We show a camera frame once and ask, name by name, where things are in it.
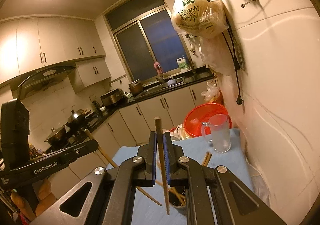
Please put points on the plastic bag with flatbread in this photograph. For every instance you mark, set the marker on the plastic bag with flatbread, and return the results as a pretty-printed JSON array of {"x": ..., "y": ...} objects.
[{"x": 200, "y": 14}]

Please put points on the beige kitchen cabinets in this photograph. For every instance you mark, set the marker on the beige kitchen cabinets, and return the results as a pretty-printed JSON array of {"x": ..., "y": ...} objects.
[
  {"x": 155, "y": 107},
  {"x": 62, "y": 39}
]

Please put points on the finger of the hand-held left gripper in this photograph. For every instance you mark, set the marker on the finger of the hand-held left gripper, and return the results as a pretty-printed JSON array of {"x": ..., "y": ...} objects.
[{"x": 82, "y": 151}]

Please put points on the black gas stove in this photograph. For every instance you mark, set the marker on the black gas stove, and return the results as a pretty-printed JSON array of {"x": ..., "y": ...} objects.
[{"x": 80, "y": 132}]

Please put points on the black kitchen countertop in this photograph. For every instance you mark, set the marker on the black kitchen countertop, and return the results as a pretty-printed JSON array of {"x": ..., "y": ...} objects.
[{"x": 150, "y": 96}]

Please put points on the dark range hood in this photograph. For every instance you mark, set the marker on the dark range hood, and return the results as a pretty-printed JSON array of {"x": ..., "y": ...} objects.
[{"x": 45, "y": 77}]

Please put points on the small white bowl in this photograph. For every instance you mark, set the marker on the small white bowl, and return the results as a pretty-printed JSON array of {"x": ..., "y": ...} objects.
[{"x": 102, "y": 109}]

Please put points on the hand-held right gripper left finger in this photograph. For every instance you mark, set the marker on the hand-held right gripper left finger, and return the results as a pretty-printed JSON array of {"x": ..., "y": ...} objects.
[{"x": 150, "y": 162}]

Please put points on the white detergent bottle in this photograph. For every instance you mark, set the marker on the white detergent bottle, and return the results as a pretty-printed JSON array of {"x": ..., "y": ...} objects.
[{"x": 183, "y": 64}]

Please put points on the red plastic basket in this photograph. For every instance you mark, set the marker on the red plastic basket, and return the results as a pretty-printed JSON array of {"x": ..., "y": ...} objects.
[{"x": 200, "y": 117}]

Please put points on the steel kitchen sink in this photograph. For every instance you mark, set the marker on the steel kitchen sink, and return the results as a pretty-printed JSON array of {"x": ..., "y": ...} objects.
[{"x": 172, "y": 82}]

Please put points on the white plastic bag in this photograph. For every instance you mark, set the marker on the white plastic bag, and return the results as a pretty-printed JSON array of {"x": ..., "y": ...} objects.
[{"x": 211, "y": 92}]

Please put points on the brown cooking pot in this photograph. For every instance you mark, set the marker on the brown cooking pot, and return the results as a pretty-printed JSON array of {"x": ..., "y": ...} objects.
[{"x": 135, "y": 88}]

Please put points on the wok with steel lid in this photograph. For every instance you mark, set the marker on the wok with steel lid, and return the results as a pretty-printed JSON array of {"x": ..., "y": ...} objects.
[{"x": 75, "y": 117}]

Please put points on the kitchen window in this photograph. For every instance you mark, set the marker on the kitchen window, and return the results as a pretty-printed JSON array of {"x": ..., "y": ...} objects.
[{"x": 140, "y": 47}]

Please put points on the frying pan with glass lid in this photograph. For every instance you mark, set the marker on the frying pan with glass lid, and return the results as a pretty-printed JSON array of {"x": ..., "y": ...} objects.
[{"x": 56, "y": 136}]

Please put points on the bunch of wooden chopsticks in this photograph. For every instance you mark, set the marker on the bunch of wooden chopsticks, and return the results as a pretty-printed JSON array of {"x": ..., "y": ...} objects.
[{"x": 207, "y": 160}]

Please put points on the pink cloth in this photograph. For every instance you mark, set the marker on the pink cloth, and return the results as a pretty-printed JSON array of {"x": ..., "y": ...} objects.
[{"x": 158, "y": 67}]

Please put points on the metal sink faucet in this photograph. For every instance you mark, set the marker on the metal sink faucet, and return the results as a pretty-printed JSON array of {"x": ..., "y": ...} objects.
[{"x": 161, "y": 77}]

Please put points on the dark electric kettle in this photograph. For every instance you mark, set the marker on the dark electric kettle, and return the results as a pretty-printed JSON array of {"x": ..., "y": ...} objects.
[{"x": 95, "y": 106}]

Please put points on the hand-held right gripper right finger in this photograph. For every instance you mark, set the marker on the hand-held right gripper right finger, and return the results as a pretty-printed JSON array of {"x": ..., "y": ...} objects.
[{"x": 170, "y": 165}]

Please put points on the person's left hand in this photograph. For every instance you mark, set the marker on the person's left hand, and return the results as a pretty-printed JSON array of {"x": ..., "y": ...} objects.
[{"x": 46, "y": 195}]

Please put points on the dark grey utensil holder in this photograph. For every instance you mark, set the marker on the dark grey utensil holder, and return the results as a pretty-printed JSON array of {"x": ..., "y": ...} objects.
[{"x": 178, "y": 211}]

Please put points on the beige lower kitchen cabinets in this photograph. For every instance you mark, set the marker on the beige lower kitchen cabinets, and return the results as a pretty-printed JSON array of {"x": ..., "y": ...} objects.
[{"x": 155, "y": 107}]

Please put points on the beige upper kitchen cabinets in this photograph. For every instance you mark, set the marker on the beige upper kitchen cabinets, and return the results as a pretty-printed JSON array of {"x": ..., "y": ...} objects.
[{"x": 62, "y": 39}]

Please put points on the hanging clear plastic bags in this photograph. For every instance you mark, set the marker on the hanging clear plastic bags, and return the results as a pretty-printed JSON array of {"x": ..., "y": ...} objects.
[{"x": 217, "y": 54}]

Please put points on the blue table cloth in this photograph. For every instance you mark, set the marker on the blue table cloth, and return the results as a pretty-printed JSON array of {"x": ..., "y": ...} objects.
[{"x": 195, "y": 149}]

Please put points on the frosted glass mug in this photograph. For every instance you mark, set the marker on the frosted glass mug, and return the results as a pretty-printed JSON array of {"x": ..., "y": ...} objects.
[{"x": 221, "y": 134}]

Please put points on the long wooden chopstick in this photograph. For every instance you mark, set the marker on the long wooden chopstick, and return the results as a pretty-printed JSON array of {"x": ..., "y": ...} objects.
[
  {"x": 103, "y": 151},
  {"x": 158, "y": 124}
]

